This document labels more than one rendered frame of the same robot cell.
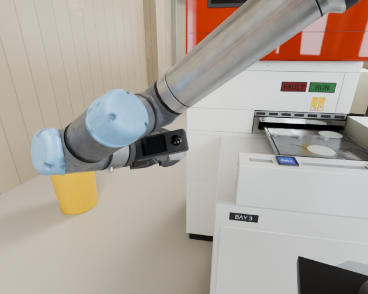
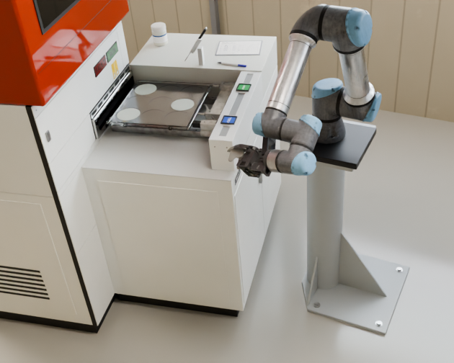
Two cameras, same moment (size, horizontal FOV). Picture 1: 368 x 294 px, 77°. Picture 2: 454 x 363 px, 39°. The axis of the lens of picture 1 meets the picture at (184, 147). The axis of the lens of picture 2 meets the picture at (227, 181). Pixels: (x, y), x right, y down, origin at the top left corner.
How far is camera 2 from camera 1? 2.12 m
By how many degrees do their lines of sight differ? 71
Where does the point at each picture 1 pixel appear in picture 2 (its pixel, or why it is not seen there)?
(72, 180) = not seen: outside the picture
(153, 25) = not seen: outside the picture
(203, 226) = (105, 294)
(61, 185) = not seen: outside the picture
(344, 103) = (125, 55)
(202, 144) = (73, 194)
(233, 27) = (300, 69)
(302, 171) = (242, 117)
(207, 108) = (62, 147)
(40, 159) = (313, 164)
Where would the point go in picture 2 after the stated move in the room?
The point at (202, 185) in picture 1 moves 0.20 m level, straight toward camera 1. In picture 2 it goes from (88, 244) to (134, 247)
